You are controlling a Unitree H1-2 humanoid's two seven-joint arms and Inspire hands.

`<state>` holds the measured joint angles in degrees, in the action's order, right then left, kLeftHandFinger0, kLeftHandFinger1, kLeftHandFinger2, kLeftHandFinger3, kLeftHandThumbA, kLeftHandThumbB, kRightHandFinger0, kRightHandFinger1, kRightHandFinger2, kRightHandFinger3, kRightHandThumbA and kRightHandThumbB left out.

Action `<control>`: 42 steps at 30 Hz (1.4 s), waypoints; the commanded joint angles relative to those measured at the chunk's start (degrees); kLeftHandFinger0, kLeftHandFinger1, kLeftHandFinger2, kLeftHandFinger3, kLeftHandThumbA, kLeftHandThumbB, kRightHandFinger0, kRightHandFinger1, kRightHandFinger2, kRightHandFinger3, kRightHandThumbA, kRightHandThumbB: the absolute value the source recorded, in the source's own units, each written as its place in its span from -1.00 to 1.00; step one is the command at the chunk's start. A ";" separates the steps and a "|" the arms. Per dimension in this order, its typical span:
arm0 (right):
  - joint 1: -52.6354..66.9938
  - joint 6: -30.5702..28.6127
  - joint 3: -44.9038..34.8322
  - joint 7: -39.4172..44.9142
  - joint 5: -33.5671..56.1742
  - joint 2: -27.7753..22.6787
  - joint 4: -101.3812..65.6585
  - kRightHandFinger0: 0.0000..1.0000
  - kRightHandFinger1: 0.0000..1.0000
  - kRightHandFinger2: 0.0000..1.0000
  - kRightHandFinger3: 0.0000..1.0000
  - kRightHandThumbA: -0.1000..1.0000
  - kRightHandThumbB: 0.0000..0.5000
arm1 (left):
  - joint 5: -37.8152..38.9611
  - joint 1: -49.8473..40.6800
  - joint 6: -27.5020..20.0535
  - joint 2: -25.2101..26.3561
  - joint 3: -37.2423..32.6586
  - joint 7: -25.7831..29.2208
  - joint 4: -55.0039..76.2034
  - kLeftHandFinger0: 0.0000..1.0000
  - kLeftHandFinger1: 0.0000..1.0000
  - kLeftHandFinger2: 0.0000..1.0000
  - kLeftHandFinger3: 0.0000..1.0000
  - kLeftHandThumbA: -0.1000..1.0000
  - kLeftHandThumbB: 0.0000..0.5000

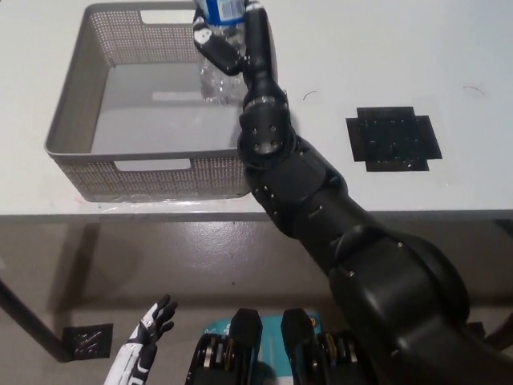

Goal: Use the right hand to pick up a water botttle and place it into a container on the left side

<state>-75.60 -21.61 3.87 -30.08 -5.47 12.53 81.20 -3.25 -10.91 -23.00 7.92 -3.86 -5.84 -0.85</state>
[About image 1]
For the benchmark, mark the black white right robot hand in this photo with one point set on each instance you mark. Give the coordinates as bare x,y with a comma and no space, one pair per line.
258,52

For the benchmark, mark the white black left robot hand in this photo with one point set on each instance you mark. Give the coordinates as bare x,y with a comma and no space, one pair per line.
132,361

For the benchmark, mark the clear plastic water bottle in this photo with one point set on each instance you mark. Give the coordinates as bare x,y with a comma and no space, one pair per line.
218,86

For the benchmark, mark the black floor tape patch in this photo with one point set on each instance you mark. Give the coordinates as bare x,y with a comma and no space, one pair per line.
88,341

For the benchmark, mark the grey perforated plastic basket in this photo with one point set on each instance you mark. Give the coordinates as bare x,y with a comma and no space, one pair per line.
160,120

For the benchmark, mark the black tape square patch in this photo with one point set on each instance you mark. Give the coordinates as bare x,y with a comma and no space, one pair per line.
394,140

